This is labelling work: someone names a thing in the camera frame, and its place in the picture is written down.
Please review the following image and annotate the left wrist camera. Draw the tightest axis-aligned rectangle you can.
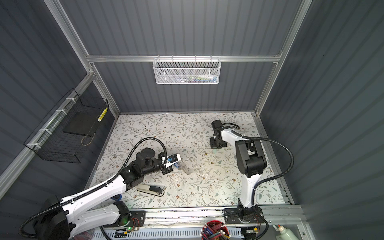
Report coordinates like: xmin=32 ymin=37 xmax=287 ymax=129
xmin=163 ymin=154 xmax=181 ymax=167

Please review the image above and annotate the black wire basket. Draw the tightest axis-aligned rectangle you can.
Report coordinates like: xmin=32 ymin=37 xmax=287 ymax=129
xmin=24 ymin=91 xmax=109 ymax=164

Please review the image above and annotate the white wire mesh basket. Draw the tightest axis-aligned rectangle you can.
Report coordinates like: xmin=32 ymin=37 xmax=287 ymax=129
xmin=153 ymin=59 xmax=222 ymax=85

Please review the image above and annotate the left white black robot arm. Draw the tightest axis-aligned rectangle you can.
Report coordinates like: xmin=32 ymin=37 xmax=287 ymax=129
xmin=33 ymin=148 xmax=181 ymax=240

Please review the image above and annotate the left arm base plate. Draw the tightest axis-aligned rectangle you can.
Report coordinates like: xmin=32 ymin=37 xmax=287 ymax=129
xmin=104 ymin=211 xmax=147 ymax=228

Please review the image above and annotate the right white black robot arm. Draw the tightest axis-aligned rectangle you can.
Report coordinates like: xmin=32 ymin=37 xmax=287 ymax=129
xmin=210 ymin=120 xmax=267 ymax=208

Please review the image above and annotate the black foam pad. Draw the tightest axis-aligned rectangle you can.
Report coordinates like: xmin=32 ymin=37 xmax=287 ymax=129
xmin=63 ymin=112 xmax=101 ymax=137

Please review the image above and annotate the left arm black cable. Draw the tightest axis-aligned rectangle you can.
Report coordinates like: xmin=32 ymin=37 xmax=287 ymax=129
xmin=17 ymin=137 xmax=169 ymax=238

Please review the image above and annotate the yellow marker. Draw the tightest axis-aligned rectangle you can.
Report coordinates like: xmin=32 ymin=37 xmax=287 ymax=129
xmin=97 ymin=107 xmax=108 ymax=122

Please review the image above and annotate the red pencil cup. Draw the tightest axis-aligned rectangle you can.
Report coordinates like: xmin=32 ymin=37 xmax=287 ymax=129
xmin=200 ymin=220 xmax=231 ymax=240

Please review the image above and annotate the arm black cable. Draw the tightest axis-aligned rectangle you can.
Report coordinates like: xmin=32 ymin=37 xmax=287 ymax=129
xmin=221 ymin=122 xmax=295 ymax=206
xmin=17 ymin=137 xmax=169 ymax=238

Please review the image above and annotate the white glue bottle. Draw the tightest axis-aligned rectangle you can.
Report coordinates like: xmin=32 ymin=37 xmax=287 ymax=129
xmin=273 ymin=225 xmax=299 ymax=240

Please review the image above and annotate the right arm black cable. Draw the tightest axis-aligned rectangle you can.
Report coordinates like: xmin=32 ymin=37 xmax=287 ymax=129
xmin=221 ymin=122 xmax=295 ymax=206

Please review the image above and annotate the grey black stapler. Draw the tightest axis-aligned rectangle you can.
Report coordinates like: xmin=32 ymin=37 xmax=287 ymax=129
xmin=135 ymin=184 xmax=165 ymax=197

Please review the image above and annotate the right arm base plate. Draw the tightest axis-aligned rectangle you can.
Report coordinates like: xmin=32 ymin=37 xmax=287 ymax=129
xmin=222 ymin=207 xmax=265 ymax=225

